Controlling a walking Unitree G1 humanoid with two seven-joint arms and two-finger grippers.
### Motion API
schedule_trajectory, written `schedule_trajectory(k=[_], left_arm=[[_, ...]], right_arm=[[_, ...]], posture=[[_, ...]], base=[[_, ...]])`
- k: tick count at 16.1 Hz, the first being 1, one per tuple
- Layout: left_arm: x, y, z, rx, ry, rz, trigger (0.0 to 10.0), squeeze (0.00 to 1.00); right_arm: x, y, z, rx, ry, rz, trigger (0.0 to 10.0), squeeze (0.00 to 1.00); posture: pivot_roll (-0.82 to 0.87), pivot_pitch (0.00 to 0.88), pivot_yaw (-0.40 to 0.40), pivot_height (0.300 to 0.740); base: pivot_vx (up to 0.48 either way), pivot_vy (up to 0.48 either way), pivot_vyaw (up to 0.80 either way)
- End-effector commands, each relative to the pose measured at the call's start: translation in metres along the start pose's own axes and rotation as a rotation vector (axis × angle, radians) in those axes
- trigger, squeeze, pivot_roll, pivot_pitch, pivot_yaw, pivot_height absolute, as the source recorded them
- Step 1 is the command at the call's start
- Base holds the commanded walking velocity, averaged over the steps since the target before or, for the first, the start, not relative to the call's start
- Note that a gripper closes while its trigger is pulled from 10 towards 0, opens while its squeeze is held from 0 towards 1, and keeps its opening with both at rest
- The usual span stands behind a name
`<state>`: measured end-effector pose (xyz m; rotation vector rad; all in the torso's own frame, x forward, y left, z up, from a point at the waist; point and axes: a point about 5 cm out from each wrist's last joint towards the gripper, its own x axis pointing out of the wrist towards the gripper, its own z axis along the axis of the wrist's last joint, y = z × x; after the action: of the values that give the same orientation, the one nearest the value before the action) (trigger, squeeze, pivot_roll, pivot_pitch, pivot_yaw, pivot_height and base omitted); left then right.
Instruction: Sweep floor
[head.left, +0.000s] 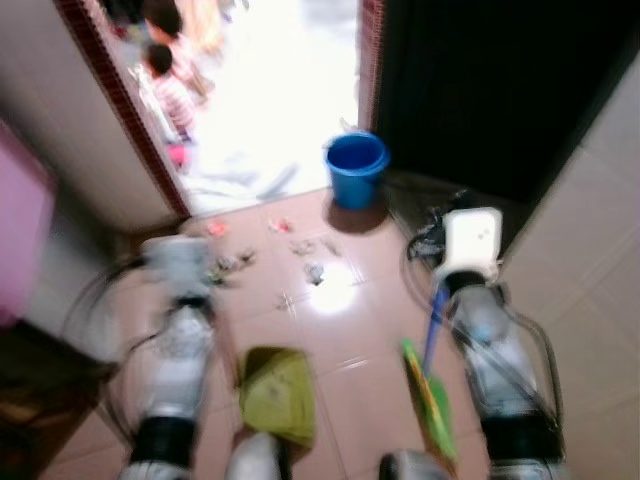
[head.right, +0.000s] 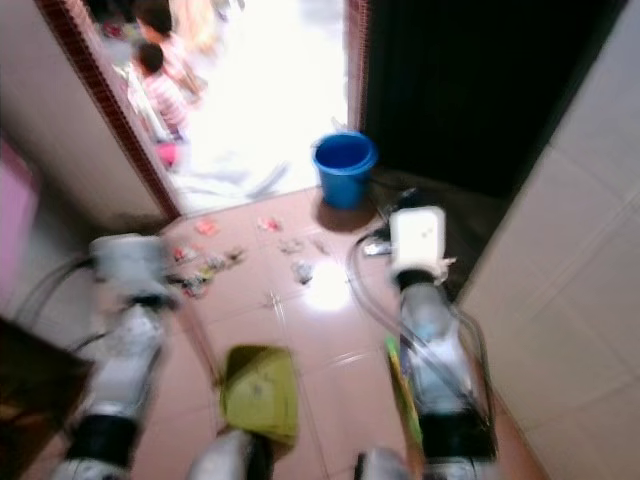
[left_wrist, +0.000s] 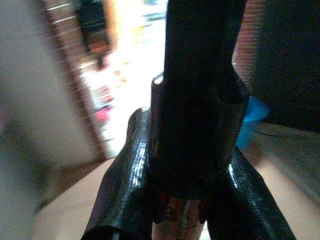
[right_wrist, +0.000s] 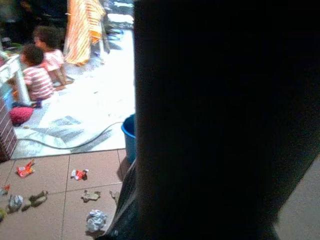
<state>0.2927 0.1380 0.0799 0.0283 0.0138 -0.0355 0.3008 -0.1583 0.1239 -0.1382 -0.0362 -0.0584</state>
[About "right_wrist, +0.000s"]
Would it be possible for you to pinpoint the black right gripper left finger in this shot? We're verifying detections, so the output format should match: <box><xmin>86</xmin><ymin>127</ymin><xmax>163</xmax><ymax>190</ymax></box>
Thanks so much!
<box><xmin>96</xmin><ymin>159</ymin><xmax>141</xmax><ymax>240</ymax></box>

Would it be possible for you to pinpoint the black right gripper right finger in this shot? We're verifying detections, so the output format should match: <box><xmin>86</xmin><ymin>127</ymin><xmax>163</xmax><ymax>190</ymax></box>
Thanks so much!
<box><xmin>133</xmin><ymin>0</ymin><xmax>320</xmax><ymax>240</ymax></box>

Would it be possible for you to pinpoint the white patterned floor mat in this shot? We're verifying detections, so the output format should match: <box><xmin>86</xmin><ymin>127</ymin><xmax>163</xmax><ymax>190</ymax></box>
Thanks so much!
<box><xmin>11</xmin><ymin>27</ymin><xmax>136</xmax><ymax>160</ymax></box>

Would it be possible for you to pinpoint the small brown scrap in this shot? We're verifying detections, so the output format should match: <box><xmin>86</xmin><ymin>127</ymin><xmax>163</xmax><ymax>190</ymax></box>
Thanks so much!
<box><xmin>109</xmin><ymin>190</ymin><xmax>121</xmax><ymax>203</ymax></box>

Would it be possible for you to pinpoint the white crumpled paper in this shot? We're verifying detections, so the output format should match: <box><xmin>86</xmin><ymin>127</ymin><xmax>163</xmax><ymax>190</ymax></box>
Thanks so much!
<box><xmin>86</xmin><ymin>209</ymin><xmax>108</xmax><ymax>233</ymax></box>

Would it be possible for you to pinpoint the red and white wrapper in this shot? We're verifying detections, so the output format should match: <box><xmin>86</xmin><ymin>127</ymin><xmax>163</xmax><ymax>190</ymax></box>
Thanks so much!
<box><xmin>70</xmin><ymin>168</ymin><xmax>90</xmax><ymax>181</ymax></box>

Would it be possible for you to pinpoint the blue plastic bucket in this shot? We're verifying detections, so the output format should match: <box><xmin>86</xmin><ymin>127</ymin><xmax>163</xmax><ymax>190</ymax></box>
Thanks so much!
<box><xmin>121</xmin><ymin>113</ymin><xmax>137</xmax><ymax>165</ymax></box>

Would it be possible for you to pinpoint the long brown scrap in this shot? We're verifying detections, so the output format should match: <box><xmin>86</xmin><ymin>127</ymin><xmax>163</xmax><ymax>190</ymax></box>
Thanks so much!
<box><xmin>21</xmin><ymin>190</ymin><xmax>49</xmax><ymax>212</ymax></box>

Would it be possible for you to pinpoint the red snack wrapper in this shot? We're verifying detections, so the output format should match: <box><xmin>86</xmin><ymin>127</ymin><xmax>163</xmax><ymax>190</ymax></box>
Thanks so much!
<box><xmin>16</xmin><ymin>159</ymin><xmax>35</xmax><ymax>178</ymax></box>

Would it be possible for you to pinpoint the grey crumpled paper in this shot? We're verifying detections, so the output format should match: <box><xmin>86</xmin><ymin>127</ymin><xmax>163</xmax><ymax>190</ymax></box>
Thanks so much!
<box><xmin>7</xmin><ymin>194</ymin><xmax>24</xmax><ymax>213</ymax></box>

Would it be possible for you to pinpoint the red cushion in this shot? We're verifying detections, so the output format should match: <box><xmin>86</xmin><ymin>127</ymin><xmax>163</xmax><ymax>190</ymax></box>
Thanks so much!
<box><xmin>9</xmin><ymin>106</ymin><xmax>35</xmax><ymax>126</ymax></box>

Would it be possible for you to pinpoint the brick pattern cabinet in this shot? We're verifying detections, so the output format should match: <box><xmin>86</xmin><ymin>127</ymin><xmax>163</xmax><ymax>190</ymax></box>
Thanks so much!
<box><xmin>0</xmin><ymin>96</ymin><xmax>19</xmax><ymax>162</ymax></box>

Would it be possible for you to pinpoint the child in striped shirt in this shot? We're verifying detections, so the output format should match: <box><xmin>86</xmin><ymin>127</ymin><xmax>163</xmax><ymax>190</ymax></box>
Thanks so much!
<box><xmin>19</xmin><ymin>44</ymin><xmax>56</xmax><ymax>102</ymax></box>

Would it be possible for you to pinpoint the orange striped cloth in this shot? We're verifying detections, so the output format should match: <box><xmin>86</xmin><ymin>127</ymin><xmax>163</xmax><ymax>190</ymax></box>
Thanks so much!
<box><xmin>63</xmin><ymin>0</ymin><xmax>106</xmax><ymax>66</ymax></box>

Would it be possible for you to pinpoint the blue box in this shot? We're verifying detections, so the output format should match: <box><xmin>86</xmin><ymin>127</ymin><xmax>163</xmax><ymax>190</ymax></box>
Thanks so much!
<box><xmin>3</xmin><ymin>87</ymin><xmax>15</xmax><ymax>111</ymax></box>

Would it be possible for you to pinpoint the child in pink shirt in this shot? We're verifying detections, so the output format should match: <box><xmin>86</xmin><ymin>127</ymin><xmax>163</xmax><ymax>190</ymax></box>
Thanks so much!
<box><xmin>33</xmin><ymin>24</ymin><xmax>68</xmax><ymax>87</ymax></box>

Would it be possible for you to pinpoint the white table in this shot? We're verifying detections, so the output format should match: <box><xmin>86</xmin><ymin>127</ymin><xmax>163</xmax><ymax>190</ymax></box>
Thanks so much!
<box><xmin>0</xmin><ymin>51</ymin><xmax>32</xmax><ymax>106</ymax></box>

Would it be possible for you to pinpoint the grey hose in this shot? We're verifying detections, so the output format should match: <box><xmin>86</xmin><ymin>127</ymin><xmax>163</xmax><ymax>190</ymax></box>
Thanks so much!
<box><xmin>16</xmin><ymin>121</ymin><xmax>125</xmax><ymax>150</ymax></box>

